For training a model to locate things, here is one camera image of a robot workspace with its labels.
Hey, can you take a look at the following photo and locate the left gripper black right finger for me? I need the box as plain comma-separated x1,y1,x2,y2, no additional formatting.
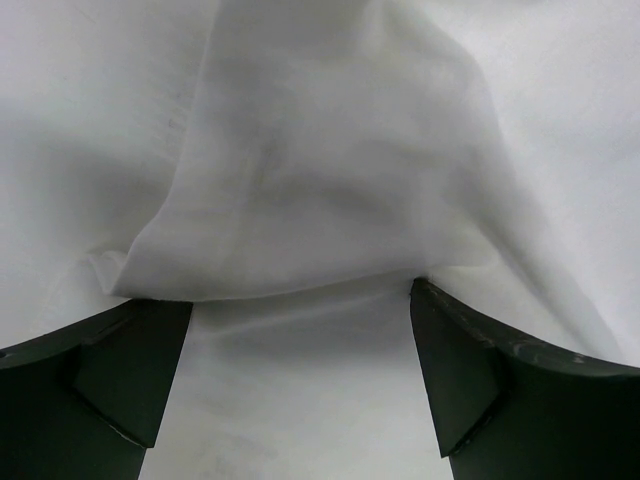
410,279,639,480

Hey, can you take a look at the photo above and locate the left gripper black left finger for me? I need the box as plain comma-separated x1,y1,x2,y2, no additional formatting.
1,300,193,480

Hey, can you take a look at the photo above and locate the white cartoon print t-shirt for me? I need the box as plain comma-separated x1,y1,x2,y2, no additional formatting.
1,1,639,479

